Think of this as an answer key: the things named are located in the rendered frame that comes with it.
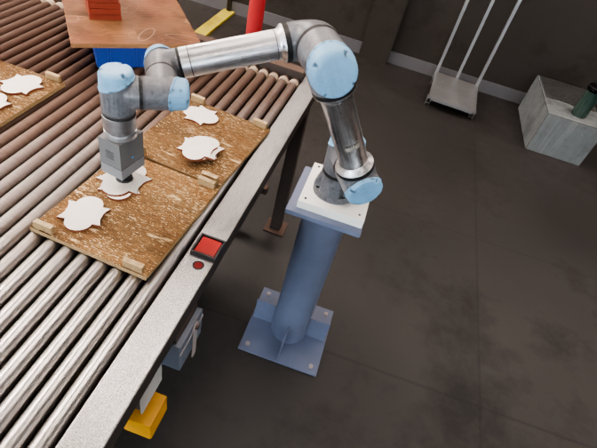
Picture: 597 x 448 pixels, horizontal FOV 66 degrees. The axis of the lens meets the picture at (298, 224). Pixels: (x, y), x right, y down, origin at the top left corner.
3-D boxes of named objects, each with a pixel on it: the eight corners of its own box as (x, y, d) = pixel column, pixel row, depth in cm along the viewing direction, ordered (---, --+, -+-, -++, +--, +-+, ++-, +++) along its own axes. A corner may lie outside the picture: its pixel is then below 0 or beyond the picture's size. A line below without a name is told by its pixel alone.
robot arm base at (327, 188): (361, 187, 166) (368, 165, 159) (346, 211, 156) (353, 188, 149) (322, 171, 169) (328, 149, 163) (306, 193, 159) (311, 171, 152)
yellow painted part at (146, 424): (167, 408, 126) (167, 366, 110) (150, 440, 120) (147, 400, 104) (140, 397, 127) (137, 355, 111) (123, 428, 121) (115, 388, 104)
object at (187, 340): (204, 339, 137) (208, 303, 125) (183, 380, 127) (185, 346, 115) (170, 325, 138) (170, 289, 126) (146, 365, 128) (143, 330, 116)
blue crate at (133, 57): (158, 36, 217) (158, 13, 210) (173, 68, 198) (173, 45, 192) (87, 34, 204) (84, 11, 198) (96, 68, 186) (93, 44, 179)
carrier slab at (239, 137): (269, 132, 178) (270, 129, 177) (218, 190, 149) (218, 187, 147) (189, 100, 183) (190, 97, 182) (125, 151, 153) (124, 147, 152)
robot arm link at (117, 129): (93, 113, 104) (118, 100, 110) (96, 130, 107) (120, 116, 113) (120, 126, 103) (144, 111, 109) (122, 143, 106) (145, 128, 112)
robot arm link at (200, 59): (326, 2, 119) (136, 37, 113) (339, 20, 112) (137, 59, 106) (327, 44, 128) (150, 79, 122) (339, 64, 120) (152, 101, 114)
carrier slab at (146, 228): (218, 192, 148) (219, 188, 147) (146, 281, 119) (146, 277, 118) (123, 154, 152) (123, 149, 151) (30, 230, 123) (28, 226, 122)
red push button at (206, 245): (222, 245, 133) (222, 243, 132) (213, 260, 129) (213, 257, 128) (202, 238, 133) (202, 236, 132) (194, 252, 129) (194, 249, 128)
